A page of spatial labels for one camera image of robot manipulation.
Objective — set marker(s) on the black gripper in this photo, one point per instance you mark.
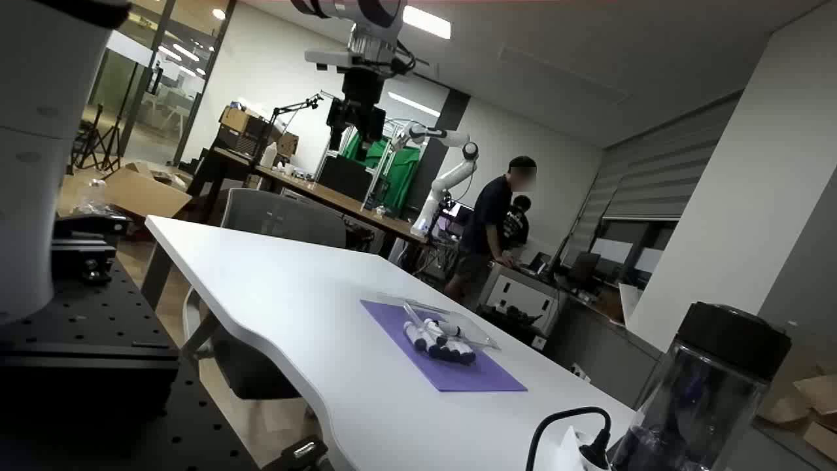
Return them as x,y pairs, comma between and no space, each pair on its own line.
361,88

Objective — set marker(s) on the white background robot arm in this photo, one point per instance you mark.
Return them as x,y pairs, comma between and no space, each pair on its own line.
448,178

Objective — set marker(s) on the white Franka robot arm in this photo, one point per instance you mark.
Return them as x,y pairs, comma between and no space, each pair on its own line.
34,174

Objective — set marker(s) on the open cardboard box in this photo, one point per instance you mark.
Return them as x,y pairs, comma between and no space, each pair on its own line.
248,132

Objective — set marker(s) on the clear plastic box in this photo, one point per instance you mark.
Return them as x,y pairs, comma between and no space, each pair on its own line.
485,337

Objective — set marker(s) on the brown cardboard box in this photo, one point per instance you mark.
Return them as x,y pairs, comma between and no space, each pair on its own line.
813,394

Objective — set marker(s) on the green cloth screen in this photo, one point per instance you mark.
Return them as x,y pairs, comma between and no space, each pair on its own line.
396,174

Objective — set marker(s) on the long wooden table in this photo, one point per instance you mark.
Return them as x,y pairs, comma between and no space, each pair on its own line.
329,196

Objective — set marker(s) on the grey mesh office chair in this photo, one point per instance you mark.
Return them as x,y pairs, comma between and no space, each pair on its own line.
277,212

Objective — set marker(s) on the ceiling light panel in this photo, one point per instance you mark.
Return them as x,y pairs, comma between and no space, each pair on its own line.
427,22

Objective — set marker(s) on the flat cardboard sheet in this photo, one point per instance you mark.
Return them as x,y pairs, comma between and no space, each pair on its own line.
145,191

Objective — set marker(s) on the white drawer cabinet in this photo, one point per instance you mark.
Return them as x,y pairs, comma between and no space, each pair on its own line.
524,297

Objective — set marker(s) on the black tripod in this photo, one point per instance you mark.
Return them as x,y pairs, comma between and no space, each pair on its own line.
98,140

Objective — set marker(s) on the purple rectangular mat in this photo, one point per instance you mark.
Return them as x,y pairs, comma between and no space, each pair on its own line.
488,374

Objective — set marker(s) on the black electronics unit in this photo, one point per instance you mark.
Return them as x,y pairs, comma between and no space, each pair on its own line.
82,243

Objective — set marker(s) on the grey window blinds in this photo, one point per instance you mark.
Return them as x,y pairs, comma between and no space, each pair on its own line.
663,174

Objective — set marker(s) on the grey desk partition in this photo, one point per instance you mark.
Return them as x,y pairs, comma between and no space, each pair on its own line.
601,349

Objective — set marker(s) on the black perforated breadboard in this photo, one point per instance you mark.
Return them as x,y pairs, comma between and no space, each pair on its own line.
78,330

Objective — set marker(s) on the glass door with frame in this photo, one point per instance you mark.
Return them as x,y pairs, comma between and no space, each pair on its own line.
166,88

